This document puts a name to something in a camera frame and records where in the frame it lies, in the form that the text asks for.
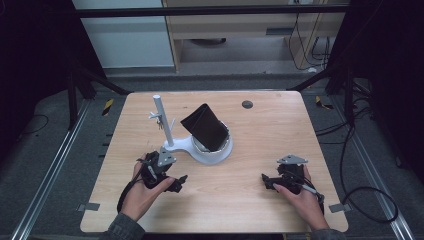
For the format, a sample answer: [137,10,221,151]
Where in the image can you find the light wooden desk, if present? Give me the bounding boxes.
[161,0,352,73]

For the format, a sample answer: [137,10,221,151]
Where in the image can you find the black leather wallet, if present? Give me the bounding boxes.
[180,103,231,153]

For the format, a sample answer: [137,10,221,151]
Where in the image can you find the hanging black desk cables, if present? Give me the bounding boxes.
[287,0,332,73]

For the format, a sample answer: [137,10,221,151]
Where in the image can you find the yellow black striped tape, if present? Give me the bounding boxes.
[101,97,115,117]
[314,95,335,111]

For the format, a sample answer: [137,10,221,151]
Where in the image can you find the white cabinet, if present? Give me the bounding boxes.
[71,0,176,70]

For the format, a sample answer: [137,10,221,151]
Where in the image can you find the person's left hand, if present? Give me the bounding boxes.
[119,152,177,223]

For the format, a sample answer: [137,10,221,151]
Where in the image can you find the long black floor cable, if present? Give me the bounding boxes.
[314,99,400,225]

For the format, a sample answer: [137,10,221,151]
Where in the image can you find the white stand with tray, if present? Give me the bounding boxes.
[148,94,235,166]

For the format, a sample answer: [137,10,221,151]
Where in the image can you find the person's right hand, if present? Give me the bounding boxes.
[272,164,330,232]

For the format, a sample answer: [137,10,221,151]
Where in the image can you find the black metal stand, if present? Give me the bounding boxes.
[285,61,357,126]
[65,61,132,132]

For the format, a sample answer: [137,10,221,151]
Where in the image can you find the right hand-held gripper cable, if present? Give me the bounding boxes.
[293,178,326,215]

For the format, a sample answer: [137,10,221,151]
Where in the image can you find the left hand-held gripper cable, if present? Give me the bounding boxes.
[116,158,152,215]

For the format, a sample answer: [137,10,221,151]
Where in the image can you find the black curtain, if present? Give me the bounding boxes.
[0,0,107,164]
[328,0,424,184]

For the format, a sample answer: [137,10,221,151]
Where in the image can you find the grey tape strip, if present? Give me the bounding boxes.
[328,202,353,214]
[76,201,101,213]

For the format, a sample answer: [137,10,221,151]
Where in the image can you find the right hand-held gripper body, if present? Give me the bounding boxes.
[275,153,309,196]

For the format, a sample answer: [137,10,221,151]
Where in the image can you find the thin black floor cable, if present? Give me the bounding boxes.
[19,113,50,136]

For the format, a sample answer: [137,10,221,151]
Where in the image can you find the aluminium floor rail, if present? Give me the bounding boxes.
[329,94,416,240]
[9,99,92,240]

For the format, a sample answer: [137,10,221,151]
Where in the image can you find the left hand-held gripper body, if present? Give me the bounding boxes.
[139,146,178,190]

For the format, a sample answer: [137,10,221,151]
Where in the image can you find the hand-held gripper cable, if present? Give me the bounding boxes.
[293,178,326,215]
[116,158,152,215]

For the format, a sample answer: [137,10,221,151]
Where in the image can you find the black horizontal frame bar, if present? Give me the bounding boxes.
[71,4,350,19]

